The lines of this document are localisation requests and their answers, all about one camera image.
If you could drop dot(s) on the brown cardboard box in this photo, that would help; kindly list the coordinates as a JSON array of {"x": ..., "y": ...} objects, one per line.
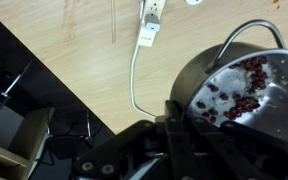
[{"x": 20, "y": 140}]

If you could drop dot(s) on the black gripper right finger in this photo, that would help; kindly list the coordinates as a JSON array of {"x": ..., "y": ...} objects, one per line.
[{"x": 250, "y": 153}]

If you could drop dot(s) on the small food crumbs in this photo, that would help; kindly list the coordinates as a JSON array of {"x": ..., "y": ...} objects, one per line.
[{"x": 276, "y": 3}]

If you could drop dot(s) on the red beans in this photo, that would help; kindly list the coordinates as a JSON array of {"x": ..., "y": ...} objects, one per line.
[{"x": 247, "y": 103}]

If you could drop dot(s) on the white round object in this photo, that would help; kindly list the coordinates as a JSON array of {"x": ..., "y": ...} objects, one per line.
[{"x": 194, "y": 1}]

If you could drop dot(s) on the white power strip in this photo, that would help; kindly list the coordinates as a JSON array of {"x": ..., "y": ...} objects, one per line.
[{"x": 154, "y": 5}]

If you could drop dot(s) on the metal rod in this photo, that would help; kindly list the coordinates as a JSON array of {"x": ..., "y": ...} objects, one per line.
[{"x": 12, "y": 85}]

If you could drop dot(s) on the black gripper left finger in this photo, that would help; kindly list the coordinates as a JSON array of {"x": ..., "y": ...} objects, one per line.
[{"x": 177, "y": 143}]

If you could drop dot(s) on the white plug adapter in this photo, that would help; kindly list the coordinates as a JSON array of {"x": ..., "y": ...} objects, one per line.
[{"x": 151, "y": 22}]

